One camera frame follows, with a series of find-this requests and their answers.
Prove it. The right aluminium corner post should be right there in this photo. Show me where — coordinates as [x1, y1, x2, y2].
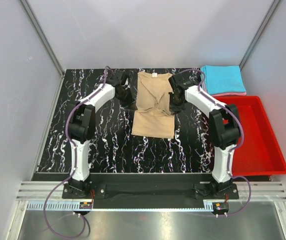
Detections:
[239, 0, 283, 70]

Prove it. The left aluminium corner post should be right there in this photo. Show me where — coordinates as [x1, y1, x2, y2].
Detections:
[19, 0, 65, 77]

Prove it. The aluminium corner post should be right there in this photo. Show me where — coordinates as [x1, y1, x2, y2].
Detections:
[19, 0, 65, 77]
[239, 0, 283, 70]

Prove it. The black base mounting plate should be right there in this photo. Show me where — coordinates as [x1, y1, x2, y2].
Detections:
[62, 173, 239, 210]

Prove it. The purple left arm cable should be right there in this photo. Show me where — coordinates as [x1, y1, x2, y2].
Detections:
[43, 65, 116, 238]

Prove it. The beige t shirt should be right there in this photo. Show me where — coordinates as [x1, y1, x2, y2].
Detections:
[131, 71, 175, 139]

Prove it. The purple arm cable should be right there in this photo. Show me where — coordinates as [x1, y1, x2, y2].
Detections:
[43, 65, 116, 238]
[175, 68, 252, 218]

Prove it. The folded light blue t shirt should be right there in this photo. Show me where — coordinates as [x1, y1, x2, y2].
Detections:
[200, 65, 246, 89]

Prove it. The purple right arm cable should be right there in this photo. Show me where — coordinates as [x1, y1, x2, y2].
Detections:
[175, 68, 252, 218]

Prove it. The white slotted cable duct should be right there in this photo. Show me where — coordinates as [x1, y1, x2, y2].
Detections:
[27, 201, 93, 211]

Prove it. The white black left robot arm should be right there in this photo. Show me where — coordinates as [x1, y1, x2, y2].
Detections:
[64, 70, 137, 198]

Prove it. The red plastic bin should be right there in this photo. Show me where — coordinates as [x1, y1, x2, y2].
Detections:
[217, 96, 286, 176]

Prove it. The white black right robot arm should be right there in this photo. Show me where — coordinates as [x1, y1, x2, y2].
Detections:
[169, 74, 244, 198]

